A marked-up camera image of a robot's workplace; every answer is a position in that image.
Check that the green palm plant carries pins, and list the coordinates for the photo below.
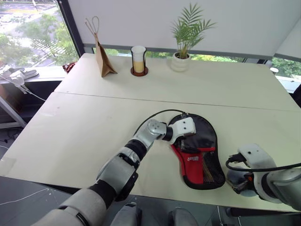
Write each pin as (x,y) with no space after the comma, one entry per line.
(188,30)

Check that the dark window post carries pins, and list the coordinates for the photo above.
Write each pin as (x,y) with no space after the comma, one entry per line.
(70,28)

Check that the red and black item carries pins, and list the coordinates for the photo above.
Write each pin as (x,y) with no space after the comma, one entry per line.
(68,67)

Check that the black and red paddle case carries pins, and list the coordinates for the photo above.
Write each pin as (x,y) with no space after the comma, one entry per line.
(200,169)

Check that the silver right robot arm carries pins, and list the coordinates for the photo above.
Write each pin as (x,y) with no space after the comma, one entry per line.
(287,186)

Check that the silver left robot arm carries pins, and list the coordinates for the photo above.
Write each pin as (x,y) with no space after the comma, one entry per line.
(122,174)

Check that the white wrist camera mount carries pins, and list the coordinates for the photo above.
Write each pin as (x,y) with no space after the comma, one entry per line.
(256,155)
(185,126)

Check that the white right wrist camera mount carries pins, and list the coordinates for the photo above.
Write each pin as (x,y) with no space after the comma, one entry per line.
(256,155)

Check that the white power adapter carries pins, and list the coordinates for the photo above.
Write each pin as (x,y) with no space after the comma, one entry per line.
(17,78)

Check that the white metal frame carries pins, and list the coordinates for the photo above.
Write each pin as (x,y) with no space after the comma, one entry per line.
(11,115)

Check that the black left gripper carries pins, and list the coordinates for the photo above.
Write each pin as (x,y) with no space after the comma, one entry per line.
(184,143)

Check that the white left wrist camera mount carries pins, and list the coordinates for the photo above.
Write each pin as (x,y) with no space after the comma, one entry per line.
(185,126)

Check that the white roller blind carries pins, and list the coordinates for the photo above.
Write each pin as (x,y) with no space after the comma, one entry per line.
(141,23)

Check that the white ribbed plant pot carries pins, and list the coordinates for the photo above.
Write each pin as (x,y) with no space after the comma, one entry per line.
(179,63)

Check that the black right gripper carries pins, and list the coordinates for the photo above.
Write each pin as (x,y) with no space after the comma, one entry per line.
(247,182)

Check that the grey rounded shape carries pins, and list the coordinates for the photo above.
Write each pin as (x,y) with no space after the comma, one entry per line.
(182,217)
(127,215)

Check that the white cup with yellow liquid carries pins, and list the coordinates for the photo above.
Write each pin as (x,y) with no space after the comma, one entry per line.
(138,58)

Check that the brown paper bag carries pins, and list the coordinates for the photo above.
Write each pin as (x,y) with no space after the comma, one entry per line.
(103,61)

